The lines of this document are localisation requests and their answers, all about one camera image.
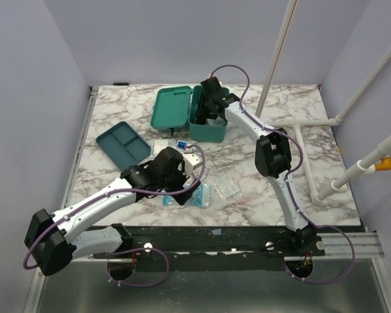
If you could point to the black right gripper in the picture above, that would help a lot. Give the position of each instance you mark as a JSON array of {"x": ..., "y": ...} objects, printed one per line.
[{"x": 205, "y": 111}]

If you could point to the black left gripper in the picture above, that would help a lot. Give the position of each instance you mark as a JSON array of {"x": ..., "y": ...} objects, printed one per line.
[{"x": 181, "y": 197}]

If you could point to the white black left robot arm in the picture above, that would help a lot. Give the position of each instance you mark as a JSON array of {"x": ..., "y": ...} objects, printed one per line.
[{"x": 55, "y": 239}]

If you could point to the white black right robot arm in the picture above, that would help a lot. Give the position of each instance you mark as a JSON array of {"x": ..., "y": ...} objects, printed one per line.
[{"x": 272, "y": 156}]

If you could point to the teal medicine kit box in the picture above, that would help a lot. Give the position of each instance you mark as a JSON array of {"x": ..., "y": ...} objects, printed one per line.
[{"x": 175, "y": 109}]

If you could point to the clear zip bag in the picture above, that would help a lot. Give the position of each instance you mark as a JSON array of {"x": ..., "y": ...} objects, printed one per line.
[{"x": 228, "y": 189}]

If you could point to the white blue bandage roll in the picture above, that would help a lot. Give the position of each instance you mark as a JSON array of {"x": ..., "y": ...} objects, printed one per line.
[{"x": 185, "y": 146}]

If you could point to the white gauze pad packet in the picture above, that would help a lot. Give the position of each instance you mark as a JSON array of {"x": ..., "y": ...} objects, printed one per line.
[{"x": 158, "y": 145}]

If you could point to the teal divided tray insert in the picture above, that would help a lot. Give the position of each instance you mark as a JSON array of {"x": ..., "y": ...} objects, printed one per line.
[{"x": 123, "y": 145}]

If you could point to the yellow pipe fitting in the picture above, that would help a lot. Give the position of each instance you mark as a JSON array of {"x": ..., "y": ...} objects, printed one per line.
[{"x": 384, "y": 164}]

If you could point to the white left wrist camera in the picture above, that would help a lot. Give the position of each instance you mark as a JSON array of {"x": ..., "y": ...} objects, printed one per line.
[{"x": 191, "y": 162}]

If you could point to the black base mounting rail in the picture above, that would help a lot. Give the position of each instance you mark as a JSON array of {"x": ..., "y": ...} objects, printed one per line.
[{"x": 228, "y": 248}]

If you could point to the white PVC pipe frame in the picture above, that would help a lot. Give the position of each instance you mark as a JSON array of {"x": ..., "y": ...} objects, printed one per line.
[{"x": 356, "y": 90}]

